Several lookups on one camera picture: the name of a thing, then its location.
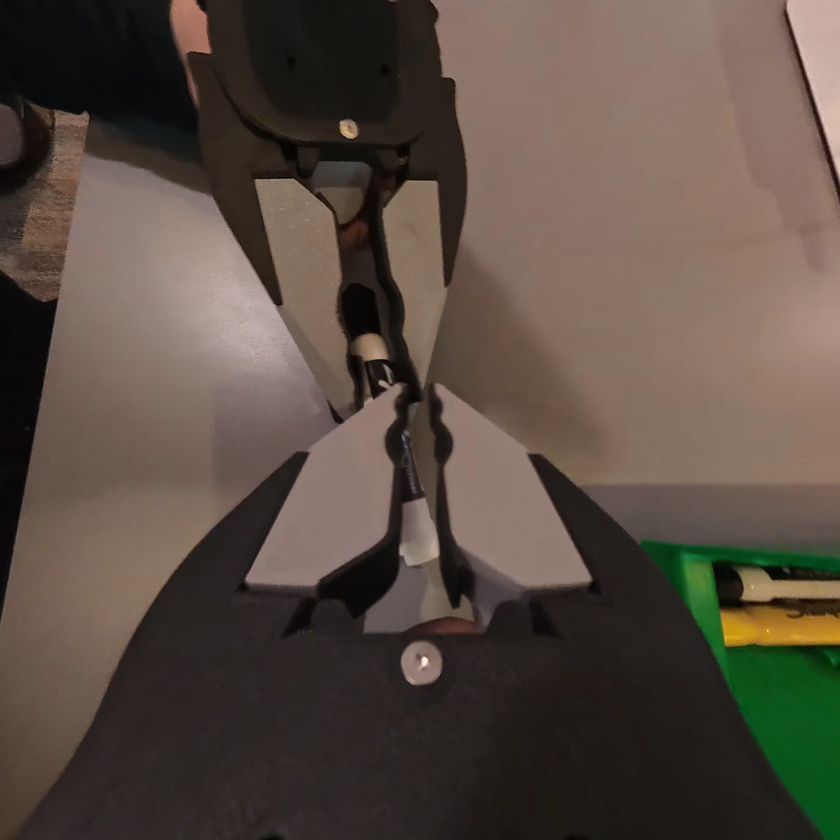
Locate black marker with white label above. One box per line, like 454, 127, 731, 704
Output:
340, 282, 439, 567

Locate person's left hand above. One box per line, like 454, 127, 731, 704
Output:
171, 0, 211, 106

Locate yellow marker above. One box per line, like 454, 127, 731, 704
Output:
718, 604, 840, 648

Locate black and white marker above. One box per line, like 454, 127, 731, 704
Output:
712, 563, 840, 603

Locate green plastic bin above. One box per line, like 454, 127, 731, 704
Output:
640, 539, 840, 840

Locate person's shoe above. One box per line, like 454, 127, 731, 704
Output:
0, 97, 55, 193

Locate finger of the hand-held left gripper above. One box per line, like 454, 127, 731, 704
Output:
254, 177, 361, 413
375, 178, 454, 393

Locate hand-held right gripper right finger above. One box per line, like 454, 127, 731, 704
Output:
425, 383, 593, 609

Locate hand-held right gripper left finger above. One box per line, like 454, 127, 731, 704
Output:
245, 385, 409, 619

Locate person's dark clothing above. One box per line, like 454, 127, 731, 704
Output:
0, 0, 198, 126

